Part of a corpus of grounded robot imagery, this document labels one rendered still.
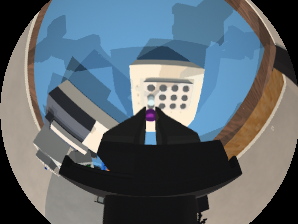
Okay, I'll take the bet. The clear test tube with liquid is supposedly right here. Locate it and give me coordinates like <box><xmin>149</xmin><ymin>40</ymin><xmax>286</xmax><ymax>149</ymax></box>
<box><xmin>146</xmin><ymin>93</ymin><xmax>155</xmax><ymax>122</ymax></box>

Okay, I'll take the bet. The blue tube rack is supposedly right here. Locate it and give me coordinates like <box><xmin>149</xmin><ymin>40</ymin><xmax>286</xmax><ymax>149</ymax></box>
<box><xmin>101</xmin><ymin>162</ymin><xmax>107</xmax><ymax>171</ymax></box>

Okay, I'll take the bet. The blue flat mat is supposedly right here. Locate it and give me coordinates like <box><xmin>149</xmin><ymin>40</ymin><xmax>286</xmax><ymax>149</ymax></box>
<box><xmin>34</xmin><ymin>0</ymin><xmax>264</xmax><ymax>142</ymax></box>

